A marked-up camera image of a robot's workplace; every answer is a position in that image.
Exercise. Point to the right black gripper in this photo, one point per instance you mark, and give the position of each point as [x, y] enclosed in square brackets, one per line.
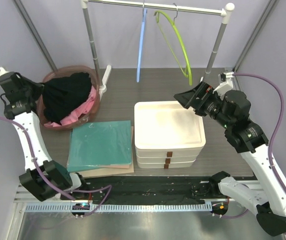
[202, 90]

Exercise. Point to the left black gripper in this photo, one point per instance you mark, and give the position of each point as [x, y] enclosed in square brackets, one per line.
[38, 87]

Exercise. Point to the black t shirt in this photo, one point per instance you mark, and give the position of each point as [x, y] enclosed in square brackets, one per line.
[62, 95]

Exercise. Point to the pink t shirt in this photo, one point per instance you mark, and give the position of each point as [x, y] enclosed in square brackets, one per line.
[74, 116]

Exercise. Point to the lime green clothes hanger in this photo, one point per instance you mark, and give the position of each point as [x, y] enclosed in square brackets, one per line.
[186, 68]

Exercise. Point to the blue clothes hanger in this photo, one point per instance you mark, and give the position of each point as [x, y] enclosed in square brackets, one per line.
[141, 42]

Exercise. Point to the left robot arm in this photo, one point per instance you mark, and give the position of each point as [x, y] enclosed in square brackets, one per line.
[43, 178]

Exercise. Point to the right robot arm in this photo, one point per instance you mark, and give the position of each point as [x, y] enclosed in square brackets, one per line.
[231, 111]

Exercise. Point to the pink translucent plastic basket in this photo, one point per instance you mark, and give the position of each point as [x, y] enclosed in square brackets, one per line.
[84, 118]

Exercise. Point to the top white tray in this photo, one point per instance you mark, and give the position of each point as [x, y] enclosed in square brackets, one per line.
[166, 125]

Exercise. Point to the white tray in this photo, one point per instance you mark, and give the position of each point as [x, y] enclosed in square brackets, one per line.
[164, 165]
[160, 155]
[166, 125]

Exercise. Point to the middle white tray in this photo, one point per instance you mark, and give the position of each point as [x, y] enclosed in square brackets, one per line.
[160, 155]

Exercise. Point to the teal folder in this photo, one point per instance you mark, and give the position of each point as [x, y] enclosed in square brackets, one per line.
[100, 147]

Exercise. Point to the bottom white tray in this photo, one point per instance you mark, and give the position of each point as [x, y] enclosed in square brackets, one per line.
[164, 165]

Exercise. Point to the white metal clothes rack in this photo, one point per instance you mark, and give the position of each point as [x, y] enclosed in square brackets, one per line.
[125, 23]

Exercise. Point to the pink folder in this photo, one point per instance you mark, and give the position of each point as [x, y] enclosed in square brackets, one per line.
[113, 166]

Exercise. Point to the beige board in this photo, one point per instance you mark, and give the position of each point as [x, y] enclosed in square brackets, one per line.
[107, 171]

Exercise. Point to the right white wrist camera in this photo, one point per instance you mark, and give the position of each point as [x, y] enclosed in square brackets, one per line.
[226, 83]

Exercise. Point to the white cable duct strip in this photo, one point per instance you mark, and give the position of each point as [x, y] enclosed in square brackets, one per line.
[111, 208]

